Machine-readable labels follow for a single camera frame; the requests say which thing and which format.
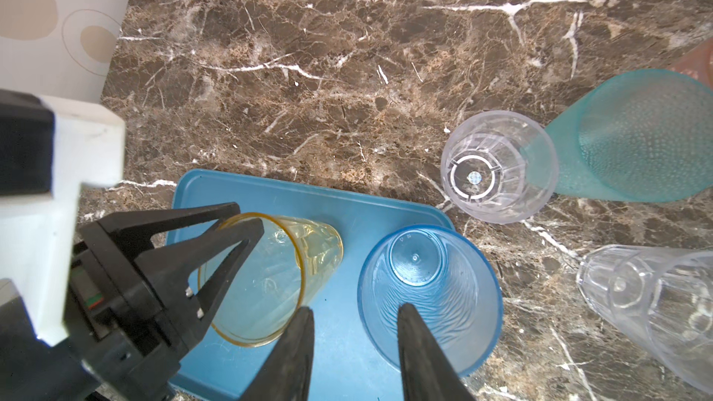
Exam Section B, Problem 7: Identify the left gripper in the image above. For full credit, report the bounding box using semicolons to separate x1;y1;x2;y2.
1;202;264;400

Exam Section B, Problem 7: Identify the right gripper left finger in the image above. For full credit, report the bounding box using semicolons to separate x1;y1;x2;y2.
239;306;315;401

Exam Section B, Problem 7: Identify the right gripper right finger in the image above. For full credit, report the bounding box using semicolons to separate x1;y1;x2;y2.
397;304;475;401

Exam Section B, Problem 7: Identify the teal plastic tray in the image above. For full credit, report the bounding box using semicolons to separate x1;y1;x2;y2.
171;169;454;400

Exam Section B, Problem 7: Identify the blue textured plastic cup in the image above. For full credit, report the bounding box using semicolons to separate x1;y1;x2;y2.
358;225;503;377

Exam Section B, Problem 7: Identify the yellow plastic cup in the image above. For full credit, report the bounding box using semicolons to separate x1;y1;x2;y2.
212;213;345;347

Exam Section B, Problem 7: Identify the green textured plastic cup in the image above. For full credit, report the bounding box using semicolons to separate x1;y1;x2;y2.
545;70;712;202

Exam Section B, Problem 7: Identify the pink plastic cup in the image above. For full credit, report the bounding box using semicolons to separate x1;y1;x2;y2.
668;38;713;88

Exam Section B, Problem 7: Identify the clear cup beside blue cup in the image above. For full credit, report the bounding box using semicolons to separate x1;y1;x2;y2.
440;111;559;225

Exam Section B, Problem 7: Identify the clear faceted cup centre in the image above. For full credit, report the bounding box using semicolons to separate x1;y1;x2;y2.
577;244;712;393

